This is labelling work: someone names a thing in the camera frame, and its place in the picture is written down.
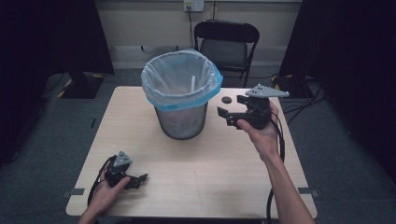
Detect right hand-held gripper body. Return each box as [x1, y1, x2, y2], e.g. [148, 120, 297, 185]
[244, 83, 290, 131]

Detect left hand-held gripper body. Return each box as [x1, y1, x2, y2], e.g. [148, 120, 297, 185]
[104, 150, 134, 188]

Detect metal mesh waste bin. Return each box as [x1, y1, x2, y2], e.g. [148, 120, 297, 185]
[153, 104, 208, 141]

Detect translucent blue plastic bin liner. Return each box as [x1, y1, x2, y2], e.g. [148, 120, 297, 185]
[140, 48, 224, 113]

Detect person's left hand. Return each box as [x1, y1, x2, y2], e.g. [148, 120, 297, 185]
[89, 161, 132, 217]

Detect person's right hand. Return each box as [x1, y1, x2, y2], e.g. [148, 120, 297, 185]
[236, 100, 280, 163]

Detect black stand base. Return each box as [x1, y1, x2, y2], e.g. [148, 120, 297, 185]
[270, 73, 313, 100]
[56, 71, 106, 100]

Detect grey tape strip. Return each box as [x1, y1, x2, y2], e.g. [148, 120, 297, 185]
[297, 187, 320, 198]
[61, 188, 86, 199]

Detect black folding chair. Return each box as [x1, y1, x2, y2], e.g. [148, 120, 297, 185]
[192, 19, 261, 89]

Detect dark curtain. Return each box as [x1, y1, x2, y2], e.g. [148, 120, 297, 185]
[0, 0, 115, 167]
[278, 0, 396, 185]

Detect left hand-held gripper cable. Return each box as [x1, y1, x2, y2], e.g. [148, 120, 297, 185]
[87, 155, 117, 207]

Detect hand-held gripper cable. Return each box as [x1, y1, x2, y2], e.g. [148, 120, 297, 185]
[265, 111, 286, 224]
[87, 155, 117, 207]

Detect right hand-held gripper cable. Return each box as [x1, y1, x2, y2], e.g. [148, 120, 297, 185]
[265, 111, 286, 224]

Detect black floor cables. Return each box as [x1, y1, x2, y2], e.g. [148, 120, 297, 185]
[280, 78, 329, 125]

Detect black wall socket cable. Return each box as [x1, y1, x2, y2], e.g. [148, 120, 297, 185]
[186, 5, 196, 49]

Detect white wall socket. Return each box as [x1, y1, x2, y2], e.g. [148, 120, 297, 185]
[183, 0, 205, 13]

